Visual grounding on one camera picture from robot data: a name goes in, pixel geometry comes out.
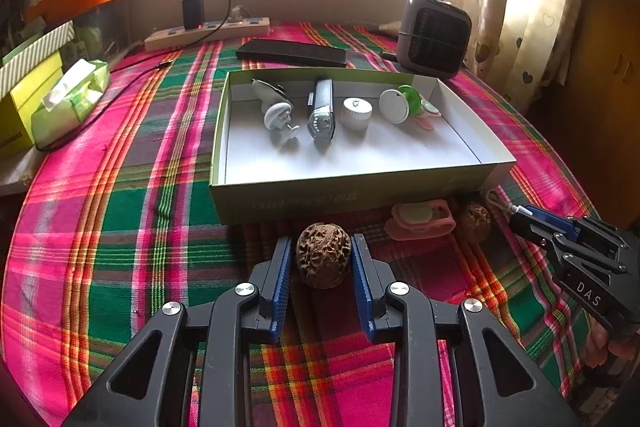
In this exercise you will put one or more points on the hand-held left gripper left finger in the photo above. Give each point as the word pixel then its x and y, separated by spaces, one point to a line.
pixel 281 279

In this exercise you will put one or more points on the heart-patterned curtain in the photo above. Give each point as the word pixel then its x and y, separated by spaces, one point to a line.
pixel 525 7

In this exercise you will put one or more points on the person's right hand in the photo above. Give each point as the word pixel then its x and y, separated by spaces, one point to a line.
pixel 602 349

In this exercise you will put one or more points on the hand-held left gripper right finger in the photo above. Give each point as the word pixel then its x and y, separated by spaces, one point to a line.
pixel 361 289

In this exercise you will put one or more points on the beige power strip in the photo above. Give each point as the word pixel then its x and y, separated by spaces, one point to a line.
pixel 215 32

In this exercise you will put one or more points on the green tissue pack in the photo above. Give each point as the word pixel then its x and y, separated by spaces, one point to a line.
pixel 75 99

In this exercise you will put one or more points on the wooden wardrobe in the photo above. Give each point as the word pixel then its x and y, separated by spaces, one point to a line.
pixel 610 82

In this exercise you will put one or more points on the grey space heater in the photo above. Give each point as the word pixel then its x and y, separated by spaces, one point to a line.
pixel 435 37

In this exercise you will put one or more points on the black charger plug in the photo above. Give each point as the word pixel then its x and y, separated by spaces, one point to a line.
pixel 193 13

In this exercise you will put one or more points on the black bike light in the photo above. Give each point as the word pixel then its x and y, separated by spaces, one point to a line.
pixel 321 112

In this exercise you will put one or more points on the white mushroom-shaped hook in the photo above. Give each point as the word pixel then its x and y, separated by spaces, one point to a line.
pixel 277 116

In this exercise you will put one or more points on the plaid tablecloth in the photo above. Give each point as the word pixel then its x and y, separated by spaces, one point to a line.
pixel 125 232

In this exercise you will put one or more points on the white suction hook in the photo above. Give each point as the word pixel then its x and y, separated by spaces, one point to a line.
pixel 265 89

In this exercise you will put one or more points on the yellow-green box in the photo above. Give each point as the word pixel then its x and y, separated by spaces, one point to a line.
pixel 22 107

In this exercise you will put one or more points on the small white jar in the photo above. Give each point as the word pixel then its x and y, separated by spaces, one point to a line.
pixel 356 113

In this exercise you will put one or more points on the green striped box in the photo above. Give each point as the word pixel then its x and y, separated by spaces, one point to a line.
pixel 35 52

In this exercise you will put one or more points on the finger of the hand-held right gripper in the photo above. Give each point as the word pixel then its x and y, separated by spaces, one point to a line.
pixel 565 227
pixel 555 249

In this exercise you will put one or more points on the green and white suction cup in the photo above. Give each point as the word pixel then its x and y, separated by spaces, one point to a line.
pixel 394 105

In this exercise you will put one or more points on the brown walnut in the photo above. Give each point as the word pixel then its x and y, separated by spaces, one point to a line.
pixel 324 254
pixel 475 222

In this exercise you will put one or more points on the green cardboard box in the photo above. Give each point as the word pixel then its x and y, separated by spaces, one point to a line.
pixel 350 199

